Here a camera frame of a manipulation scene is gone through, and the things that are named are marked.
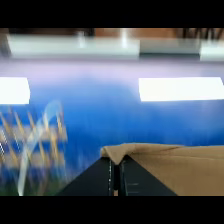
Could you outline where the tan garment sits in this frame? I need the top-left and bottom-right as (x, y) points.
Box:
(99, 142), (224, 197)

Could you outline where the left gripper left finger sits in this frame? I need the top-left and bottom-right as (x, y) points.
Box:
(56, 156), (116, 197)

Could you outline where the silver frame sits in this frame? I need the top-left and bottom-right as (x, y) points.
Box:
(6, 34), (224, 62)

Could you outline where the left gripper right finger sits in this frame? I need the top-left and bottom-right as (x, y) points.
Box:
(118, 155), (177, 197)

